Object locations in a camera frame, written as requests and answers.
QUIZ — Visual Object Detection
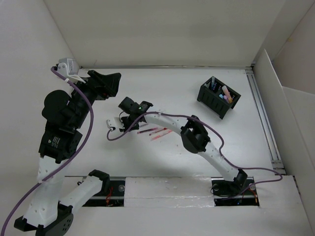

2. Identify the purple highlighter marker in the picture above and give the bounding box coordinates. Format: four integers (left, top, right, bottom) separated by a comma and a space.
222, 86, 230, 95

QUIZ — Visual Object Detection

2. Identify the pink clear gel pen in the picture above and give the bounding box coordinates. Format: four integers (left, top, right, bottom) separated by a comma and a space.
151, 130, 172, 141

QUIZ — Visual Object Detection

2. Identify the aluminium rail right edge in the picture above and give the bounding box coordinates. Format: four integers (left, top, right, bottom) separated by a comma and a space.
245, 67, 286, 175

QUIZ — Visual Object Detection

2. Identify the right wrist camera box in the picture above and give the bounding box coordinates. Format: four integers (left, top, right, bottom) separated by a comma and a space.
106, 117, 124, 129

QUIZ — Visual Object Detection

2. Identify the blue clear gel pen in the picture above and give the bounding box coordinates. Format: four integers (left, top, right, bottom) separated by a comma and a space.
211, 76, 216, 90

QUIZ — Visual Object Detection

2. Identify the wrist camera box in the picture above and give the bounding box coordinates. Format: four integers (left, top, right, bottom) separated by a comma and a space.
106, 117, 124, 129
57, 58, 84, 83

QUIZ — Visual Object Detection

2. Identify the red capped gel pen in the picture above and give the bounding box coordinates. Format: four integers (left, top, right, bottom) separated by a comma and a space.
149, 128, 169, 136

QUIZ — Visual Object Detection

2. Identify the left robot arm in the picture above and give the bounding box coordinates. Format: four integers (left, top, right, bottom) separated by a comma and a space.
14, 70, 121, 236

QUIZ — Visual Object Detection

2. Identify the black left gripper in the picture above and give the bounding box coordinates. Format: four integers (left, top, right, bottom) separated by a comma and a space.
69, 69, 121, 128

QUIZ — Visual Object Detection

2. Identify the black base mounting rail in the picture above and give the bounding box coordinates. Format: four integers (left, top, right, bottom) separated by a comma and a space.
84, 176, 259, 208

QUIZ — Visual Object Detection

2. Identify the black slotted pen holder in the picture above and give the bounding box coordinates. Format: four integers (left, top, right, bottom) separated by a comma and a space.
197, 78, 241, 119

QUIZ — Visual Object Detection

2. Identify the orange yellow highlighter marker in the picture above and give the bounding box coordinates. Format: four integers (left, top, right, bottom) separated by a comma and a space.
226, 92, 235, 103

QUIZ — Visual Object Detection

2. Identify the dark red clear pen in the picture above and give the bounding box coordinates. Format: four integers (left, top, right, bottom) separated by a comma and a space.
137, 127, 158, 134

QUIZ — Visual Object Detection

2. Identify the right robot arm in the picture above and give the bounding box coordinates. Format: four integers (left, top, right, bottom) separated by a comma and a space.
118, 97, 248, 196

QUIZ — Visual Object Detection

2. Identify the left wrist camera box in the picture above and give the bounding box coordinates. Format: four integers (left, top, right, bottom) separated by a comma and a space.
57, 58, 84, 83

